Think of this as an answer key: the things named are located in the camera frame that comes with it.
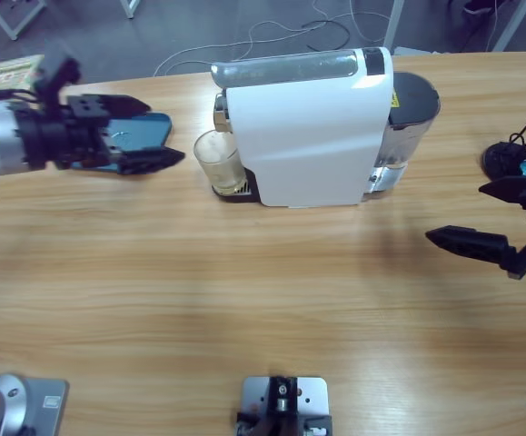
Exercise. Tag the clear drinking glass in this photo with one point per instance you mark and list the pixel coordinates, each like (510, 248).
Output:
(217, 154)

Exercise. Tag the silver machine lever lid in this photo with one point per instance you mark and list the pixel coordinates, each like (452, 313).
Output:
(290, 68)

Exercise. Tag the white capsule coffee machine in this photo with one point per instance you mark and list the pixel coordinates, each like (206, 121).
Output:
(308, 136)

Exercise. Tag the teal plastic tray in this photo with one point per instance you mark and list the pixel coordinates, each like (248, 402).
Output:
(153, 131)

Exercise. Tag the black capsule holder with rods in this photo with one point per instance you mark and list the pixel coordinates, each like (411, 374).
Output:
(499, 159)

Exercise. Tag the metal grille drip tray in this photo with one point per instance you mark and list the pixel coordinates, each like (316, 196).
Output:
(244, 195)

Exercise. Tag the white metal table leg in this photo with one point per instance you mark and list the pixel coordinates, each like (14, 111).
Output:
(512, 22)
(131, 9)
(392, 27)

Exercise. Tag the clear water tank black lid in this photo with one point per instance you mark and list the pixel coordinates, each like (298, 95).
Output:
(412, 97)

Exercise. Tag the wooden crate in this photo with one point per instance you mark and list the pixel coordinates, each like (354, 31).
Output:
(8, 72)

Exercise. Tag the yellow warning sticker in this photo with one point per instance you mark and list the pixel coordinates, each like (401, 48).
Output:
(396, 99)

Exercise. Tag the dark sneaker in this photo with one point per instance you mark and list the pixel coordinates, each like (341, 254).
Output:
(476, 4)

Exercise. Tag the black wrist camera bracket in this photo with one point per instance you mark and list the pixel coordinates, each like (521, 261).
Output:
(58, 68)

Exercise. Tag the white metal table frame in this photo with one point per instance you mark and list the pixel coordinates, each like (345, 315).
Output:
(16, 34)

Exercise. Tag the grey camera mount plate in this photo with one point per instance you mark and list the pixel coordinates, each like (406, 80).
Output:
(312, 390)

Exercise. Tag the arm grey base plate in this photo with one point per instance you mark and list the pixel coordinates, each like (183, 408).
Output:
(44, 399)

